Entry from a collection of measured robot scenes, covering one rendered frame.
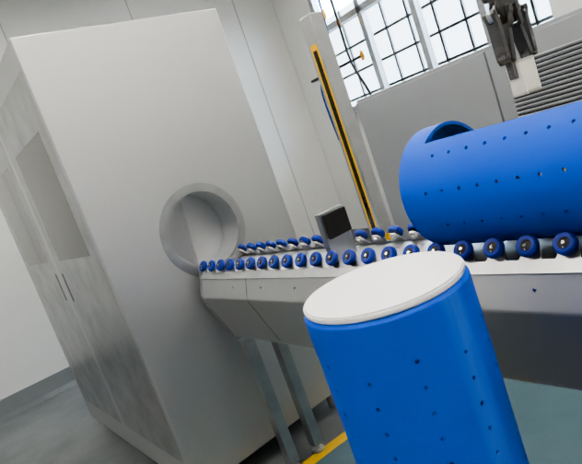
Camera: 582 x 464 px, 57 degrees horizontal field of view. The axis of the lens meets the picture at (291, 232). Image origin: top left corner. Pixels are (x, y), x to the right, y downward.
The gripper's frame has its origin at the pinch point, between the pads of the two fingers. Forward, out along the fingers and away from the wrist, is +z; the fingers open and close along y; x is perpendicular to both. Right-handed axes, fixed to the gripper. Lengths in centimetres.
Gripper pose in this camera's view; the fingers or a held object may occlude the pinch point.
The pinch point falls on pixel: (523, 77)
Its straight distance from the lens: 122.8
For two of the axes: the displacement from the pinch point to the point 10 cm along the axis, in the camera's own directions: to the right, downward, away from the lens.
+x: 5.8, -0.8, -8.1
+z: 3.3, 9.3, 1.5
